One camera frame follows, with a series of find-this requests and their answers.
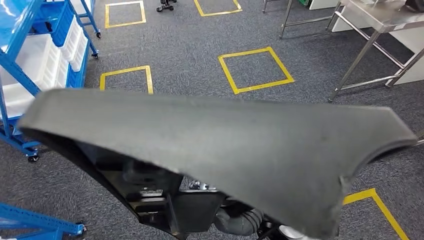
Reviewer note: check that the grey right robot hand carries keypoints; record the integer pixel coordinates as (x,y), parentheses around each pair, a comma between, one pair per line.
(232,223)

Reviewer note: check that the black plastic plate bracket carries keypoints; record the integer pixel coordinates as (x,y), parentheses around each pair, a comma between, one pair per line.
(232,149)

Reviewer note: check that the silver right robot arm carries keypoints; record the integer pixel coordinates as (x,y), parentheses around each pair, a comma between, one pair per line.
(291,233)

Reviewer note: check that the blue metal shelf rack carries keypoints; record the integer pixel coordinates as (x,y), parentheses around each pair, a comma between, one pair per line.
(33,220)

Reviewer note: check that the blue wheeled shelf rack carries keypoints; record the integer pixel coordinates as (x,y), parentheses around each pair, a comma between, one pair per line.
(94,20)
(20,78)

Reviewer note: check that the stainless steel workbench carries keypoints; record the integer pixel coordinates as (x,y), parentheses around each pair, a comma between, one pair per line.
(384,18)

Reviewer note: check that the blue plastic crate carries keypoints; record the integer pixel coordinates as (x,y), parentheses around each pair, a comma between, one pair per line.
(78,78)
(59,26)

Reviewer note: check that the black stand base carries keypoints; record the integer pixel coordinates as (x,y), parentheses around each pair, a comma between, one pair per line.
(165,6)

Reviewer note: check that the white plastic crate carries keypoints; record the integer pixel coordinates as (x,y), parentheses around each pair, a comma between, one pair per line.
(74,46)
(33,63)

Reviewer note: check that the steel table frame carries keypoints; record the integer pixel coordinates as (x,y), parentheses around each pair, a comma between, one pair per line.
(286,20)

